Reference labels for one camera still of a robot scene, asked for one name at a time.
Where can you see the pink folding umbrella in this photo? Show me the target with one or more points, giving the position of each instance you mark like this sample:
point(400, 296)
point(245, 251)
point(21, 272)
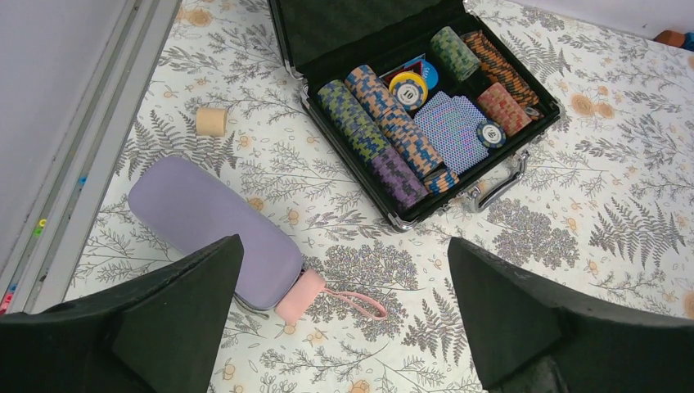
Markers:
point(309, 286)

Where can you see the floral table cloth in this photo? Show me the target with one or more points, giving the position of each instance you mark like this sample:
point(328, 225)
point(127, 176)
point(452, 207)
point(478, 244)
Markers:
point(606, 206)

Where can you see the brown block at wall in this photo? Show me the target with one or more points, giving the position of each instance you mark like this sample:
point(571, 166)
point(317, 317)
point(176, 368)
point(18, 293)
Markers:
point(670, 38)

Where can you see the yellow ten chip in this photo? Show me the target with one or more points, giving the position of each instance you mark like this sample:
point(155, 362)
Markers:
point(409, 89)

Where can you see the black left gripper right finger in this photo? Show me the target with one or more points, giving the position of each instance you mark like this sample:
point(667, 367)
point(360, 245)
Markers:
point(528, 333)

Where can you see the green blue chip stack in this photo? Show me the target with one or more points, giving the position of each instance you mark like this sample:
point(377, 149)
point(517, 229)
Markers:
point(343, 108)

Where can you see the blue playing card deck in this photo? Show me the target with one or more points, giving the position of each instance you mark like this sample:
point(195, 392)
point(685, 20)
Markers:
point(450, 124)

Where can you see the red chip stack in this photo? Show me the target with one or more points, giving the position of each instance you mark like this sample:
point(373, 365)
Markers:
point(498, 104)

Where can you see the aluminium frame rail left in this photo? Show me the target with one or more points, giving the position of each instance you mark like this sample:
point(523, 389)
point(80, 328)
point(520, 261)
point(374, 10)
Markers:
point(67, 105)

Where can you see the black poker chip case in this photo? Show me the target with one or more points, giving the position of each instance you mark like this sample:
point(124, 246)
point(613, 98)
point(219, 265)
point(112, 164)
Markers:
point(324, 40)

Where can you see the orange blue chip stack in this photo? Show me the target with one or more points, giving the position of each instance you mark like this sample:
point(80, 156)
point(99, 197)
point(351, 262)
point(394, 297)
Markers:
point(401, 130)

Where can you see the purple chip stack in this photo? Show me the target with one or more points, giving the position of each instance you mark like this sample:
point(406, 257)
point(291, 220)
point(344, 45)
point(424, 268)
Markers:
point(399, 180)

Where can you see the small wooden cylinder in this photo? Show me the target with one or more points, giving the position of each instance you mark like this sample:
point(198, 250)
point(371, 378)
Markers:
point(211, 121)

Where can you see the orange black chip stack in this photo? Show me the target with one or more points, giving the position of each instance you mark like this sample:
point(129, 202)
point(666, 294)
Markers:
point(499, 70)

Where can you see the blue block at wall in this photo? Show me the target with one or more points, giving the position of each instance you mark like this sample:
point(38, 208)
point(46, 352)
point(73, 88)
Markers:
point(688, 42)

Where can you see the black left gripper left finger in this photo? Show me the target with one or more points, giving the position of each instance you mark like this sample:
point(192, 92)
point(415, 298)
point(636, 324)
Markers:
point(156, 333)

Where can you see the lilac umbrella zip case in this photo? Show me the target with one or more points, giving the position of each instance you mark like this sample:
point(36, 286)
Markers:
point(189, 209)

